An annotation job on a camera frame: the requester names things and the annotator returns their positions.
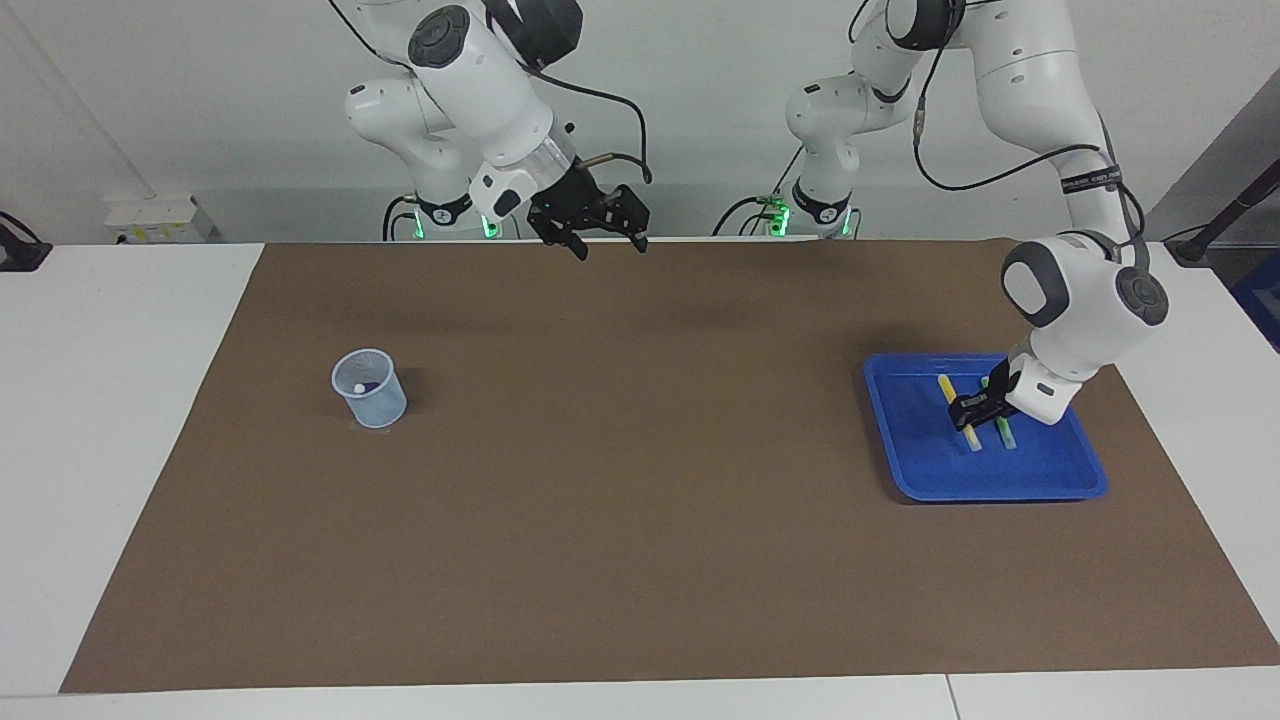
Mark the white wall socket box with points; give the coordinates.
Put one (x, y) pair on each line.
(160, 220)

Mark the brown table mat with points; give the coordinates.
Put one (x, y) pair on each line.
(640, 500)

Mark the blue box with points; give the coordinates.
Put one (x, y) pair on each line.
(1262, 300)

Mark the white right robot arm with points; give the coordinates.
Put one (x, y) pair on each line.
(490, 90)

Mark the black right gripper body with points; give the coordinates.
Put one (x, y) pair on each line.
(572, 205)

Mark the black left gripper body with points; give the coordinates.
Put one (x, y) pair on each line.
(1003, 385)

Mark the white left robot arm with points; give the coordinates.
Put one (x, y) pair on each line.
(1080, 300)

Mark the pale blue translucent cup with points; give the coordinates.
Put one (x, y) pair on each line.
(375, 408)

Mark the black stand pole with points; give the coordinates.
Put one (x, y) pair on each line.
(1215, 225)

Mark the yellow pen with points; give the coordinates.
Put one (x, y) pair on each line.
(972, 440)

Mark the blue plastic tray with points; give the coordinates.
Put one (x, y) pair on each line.
(1040, 470)

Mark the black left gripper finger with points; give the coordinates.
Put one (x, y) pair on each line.
(992, 415)
(967, 407)

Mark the purple pen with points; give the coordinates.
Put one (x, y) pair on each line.
(370, 386)

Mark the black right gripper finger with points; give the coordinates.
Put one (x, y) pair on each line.
(565, 240)
(630, 210)

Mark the green pen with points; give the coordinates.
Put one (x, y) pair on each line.
(1006, 435)

